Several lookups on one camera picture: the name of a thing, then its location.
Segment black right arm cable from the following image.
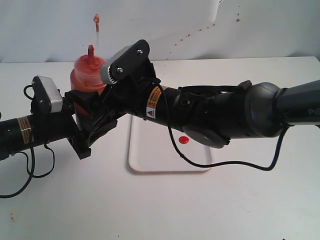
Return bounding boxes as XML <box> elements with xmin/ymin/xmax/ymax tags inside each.
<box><xmin>139</xmin><ymin>77</ymin><xmax>291</xmax><ymax>172</ymax></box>

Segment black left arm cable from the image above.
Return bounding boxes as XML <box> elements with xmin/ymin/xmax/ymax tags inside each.
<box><xmin>0</xmin><ymin>84</ymin><xmax>56</xmax><ymax>199</ymax></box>

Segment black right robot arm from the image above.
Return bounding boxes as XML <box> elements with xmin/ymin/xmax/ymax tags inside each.
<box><xmin>83</xmin><ymin>56</ymin><xmax>320</xmax><ymax>149</ymax></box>

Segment red sauce squeeze bottle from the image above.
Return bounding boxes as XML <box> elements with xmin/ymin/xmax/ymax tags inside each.
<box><xmin>70</xmin><ymin>13</ymin><xmax>106</xmax><ymax>130</ymax></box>

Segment red sauce drops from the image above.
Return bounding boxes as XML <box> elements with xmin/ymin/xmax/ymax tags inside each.
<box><xmin>178</xmin><ymin>136</ymin><xmax>190</xmax><ymax>145</ymax></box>

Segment white rectangular plastic tray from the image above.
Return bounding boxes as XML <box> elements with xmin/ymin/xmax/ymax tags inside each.
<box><xmin>128</xmin><ymin>116</ymin><xmax>214</xmax><ymax>174</ymax></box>

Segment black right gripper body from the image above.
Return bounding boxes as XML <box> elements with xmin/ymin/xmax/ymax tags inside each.
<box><xmin>87</xmin><ymin>58</ymin><xmax>156</xmax><ymax>145</ymax></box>

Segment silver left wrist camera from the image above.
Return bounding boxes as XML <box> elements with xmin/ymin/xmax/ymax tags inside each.
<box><xmin>32</xmin><ymin>75</ymin><xmax>63</xmax><ymax>115</ymax></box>

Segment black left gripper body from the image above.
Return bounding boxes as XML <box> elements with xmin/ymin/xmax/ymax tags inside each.
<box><xmin>32</xmin><ymin>92</ymin><xmax>91</xmax><ymax>159</ymax></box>

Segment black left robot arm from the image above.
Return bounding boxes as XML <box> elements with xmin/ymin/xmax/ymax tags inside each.
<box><xmin>0</xmin><ymin>90</ymin><xmax>91</xmax><ymax>160</ymax></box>

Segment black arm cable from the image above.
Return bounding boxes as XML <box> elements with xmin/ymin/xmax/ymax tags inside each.
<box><xmin>0</xmin><ymin>84</ymin><xmax>56</xmax><ymax>199</ymax></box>
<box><xmin>139</xmin><ymin>77</ymin><xmax>291</xmax><ymax>172</ymax></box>

